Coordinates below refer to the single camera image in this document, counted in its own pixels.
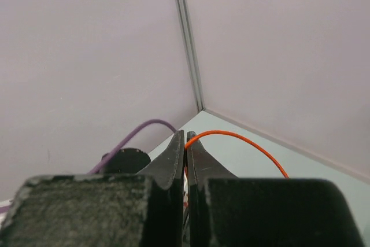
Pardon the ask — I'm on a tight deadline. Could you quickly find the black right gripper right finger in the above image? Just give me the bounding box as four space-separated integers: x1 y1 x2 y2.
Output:
186 132 364 246

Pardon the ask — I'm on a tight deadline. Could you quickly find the orange wire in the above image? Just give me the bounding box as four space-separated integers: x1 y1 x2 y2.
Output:
184 130 290 179

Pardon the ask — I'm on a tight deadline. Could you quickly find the aluminium frame post left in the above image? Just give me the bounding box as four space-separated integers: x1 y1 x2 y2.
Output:
176 0 205 112

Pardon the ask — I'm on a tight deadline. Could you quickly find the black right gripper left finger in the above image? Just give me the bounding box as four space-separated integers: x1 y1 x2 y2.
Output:
1 131 184 246

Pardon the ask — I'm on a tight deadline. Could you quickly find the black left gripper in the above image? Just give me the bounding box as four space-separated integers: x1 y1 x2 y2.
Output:
101 148 151 174

